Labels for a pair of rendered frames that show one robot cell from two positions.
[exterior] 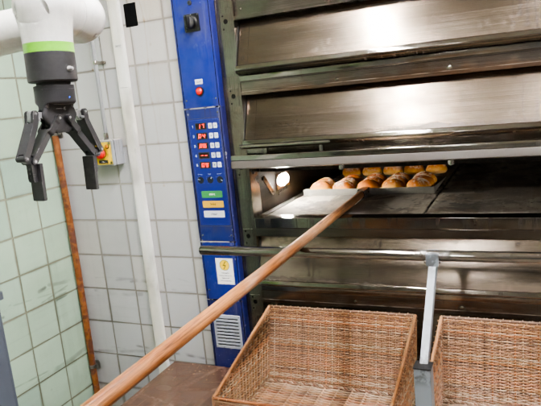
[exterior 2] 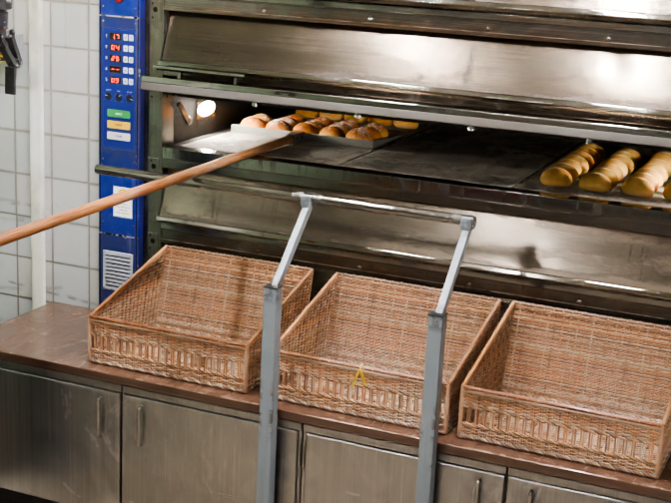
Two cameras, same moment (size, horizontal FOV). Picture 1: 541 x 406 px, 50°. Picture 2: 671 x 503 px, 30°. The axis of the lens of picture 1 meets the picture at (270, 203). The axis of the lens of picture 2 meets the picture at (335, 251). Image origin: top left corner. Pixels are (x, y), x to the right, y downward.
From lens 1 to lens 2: 209 cm
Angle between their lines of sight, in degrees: 5
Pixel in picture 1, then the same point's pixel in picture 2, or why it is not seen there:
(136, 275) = (19, 197)
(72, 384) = not seen: outside the picture
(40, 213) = not seen: outside the picture
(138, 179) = (36, 84)
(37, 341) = not seen: outside the picture
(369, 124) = (290, 64)
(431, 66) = (353, 15)
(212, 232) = (114, 157)
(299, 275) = (203, 215)
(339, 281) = (242, 227)
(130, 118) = (36, 13)
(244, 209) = (152, 136)
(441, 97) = (360, 48)
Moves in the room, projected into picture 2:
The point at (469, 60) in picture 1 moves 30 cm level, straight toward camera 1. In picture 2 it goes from (388, 16) to (359, 22)
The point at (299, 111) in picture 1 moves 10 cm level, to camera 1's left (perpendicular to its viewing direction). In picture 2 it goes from (223, 38) to (192, 36)
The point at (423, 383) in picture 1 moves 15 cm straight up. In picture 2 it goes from (271, 299) to (273, 248)
